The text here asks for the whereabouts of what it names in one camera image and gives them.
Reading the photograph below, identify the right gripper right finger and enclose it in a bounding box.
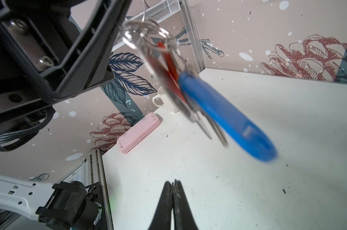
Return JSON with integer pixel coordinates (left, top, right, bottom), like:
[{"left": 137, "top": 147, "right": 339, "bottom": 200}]
[{"left": 173, "top": 180, "right": 198, "bottom": 230}]

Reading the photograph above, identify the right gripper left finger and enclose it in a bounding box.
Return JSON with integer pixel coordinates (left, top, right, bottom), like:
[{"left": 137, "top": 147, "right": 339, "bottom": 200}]
[{"left": 148, "top": 181, "right": 173, "bottom": 230}]

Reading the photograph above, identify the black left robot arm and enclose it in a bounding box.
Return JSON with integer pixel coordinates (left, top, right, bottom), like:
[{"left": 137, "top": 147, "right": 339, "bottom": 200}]
[{"left": 0, "top": 1, "right": 131, "bottom": 230}]

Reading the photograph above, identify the red capped key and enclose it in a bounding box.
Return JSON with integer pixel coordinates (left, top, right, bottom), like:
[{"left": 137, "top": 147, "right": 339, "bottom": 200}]
[{"left": 143, "top": 48, "right": 186, "bottom": 103}]

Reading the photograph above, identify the white wire mesh basket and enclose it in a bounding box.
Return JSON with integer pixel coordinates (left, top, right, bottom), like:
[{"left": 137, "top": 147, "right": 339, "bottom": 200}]
[{"left": 112, "top": 0, "right": 182, "bottom": 52}]

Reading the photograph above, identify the blue capped key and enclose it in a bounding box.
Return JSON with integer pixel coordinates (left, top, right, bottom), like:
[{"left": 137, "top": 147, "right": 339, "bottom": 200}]
[{"left": 178, "top": 73, "right": 277, "bottom": 162}]

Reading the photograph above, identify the white ceramic mug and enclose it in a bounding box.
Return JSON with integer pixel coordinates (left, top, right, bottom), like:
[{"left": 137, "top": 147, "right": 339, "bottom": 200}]
[{"left": 152, "top": 86, "right": 180, "bottom": 114}]

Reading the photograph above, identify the pink rectangular tray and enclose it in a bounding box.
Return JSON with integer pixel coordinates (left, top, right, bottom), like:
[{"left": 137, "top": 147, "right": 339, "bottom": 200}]
[{"left": 117, "top": 113, "right": 161, "bottom": 154}]

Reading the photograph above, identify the split keyring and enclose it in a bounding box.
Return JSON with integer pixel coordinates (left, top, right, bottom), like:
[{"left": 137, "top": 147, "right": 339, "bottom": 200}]
[{"left": 120, "top": 19, "right": 175, "bottom": 52}]

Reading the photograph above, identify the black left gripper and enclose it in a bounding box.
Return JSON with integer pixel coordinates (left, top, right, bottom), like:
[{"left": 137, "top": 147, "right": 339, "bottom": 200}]
[{"left": 0, "top": 1, "right": 131, "bottom": 127}]

